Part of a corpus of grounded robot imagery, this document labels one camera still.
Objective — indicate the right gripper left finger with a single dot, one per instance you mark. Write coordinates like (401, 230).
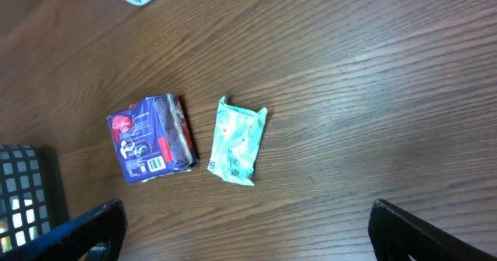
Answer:
(95, 235)

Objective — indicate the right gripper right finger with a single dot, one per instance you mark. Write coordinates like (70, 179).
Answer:
(395, 234)

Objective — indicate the purple sanitary pad pack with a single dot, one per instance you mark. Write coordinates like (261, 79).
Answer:
(151, 138)

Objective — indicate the teal wet wipes pack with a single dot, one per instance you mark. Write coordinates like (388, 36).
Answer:
(236, 142)

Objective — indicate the grey plastic mesh basket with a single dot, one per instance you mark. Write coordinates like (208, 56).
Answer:
(32, 194)

